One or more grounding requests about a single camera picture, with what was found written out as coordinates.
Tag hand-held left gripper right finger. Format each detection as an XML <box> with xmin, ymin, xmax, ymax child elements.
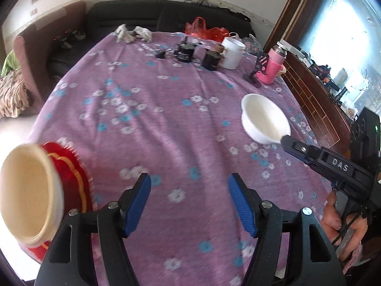
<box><xmin>229</xmin><ymin>173</ymin><xmax>347</xmax><ymax>286</ymax></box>

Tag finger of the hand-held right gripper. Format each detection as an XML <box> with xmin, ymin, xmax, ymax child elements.
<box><xmin>280</xmin><ymin>134</ymin><xmax>376</xmax><ymax>197</ymax></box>

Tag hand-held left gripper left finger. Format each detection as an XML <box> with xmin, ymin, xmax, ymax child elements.
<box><xmin>34</xmin><ymin>173</ymin><xmax>152</xmax><ymax>286</ymax></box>

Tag white bowl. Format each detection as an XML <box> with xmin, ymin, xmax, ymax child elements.
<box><xmin>241</xmin><ymin>93</ymin><xmax>291</xmax><ymax>145</ymax></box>

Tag person's right hand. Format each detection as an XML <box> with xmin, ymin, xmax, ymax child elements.
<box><xmin>323</xmin><ymin>190</ymin><xmax>368</xmax><ymax>263</ymax></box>

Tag red and cream bowl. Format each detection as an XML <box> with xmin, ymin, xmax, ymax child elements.
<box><xmin>18</xmin><ymin>141</ymin><xmax>99</xmax><ymax>264</ymax></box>

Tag wooden cabinet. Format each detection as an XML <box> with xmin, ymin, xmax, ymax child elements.
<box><xmin>263</xmin><ymin>0</ymin><xmax>358</xmax><ymax>158</ymax></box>

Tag purple floral tablecloth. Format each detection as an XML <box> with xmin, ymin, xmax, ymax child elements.
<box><xmin>19</xmin><ymin>30</ymin><xmax>362</xmax><ymax>286</ymax></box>

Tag pink sleeved bottle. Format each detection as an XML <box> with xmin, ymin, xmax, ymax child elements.
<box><xmin>255</xmin><ymin>40</ymin><xmax>289</xmax><ymax>85</ymax></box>

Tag black phone stand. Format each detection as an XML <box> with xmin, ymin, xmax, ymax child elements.
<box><xmin>243</xmin><ymin>51</ymin><xmax>270</xmax><ymax>88</ymax></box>

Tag bright window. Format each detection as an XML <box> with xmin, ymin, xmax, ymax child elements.
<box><xmin>298</xmin><ymin>0</ymin><xmax>381</xmax><ymax>117</ymax></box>

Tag white plastic jar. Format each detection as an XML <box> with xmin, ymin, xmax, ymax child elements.
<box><xmin>220</xmin><ymin>36</ymin><xmax>246</xmax><ymax>70</ymax></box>

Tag black device with brown cap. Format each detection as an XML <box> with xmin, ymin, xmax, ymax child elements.
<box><xmin>202</xmin><ymin>46</ymin><xmax>225</xmax><ymax>71</ymax></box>

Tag black round device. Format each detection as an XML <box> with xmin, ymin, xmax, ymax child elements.
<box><xmin>174</xmin><ymin>40</ymin><xmax>198</xmax><ymax>64</ymax></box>

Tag patterned cushion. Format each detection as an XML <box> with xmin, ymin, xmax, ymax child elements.
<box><xmin>0</xmin><ymin>71</ymin><xmax>30</xmax><ymax>118</ymax></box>

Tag red plastic bag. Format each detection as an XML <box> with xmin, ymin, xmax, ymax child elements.
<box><xmin>184</xmin><ymin>17</ymin><xmax>231</xmax><ymax>43</ymax></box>

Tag brown armchair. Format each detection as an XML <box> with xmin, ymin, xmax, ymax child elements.
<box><xmin>13</xmin><ymin>0</ymin><xmax>87</xmax><ymax>115</ymax></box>

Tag black sofa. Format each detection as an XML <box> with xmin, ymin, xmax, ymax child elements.
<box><xmin>48</xmin><ymin>0</ymin><xmax>253</xmax><ymax>75</ymax></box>

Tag green cloth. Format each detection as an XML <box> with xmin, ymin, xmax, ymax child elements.
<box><xmin>0</xmin><ymin>49</ymin><xmax>15</xmax><ymax>78</ymax></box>

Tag tangled black cables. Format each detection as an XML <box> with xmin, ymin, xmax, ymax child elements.
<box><xmin>54</xmin><ymin>30</ymin><xmax>87</xmax><ymax>48</ymax></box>

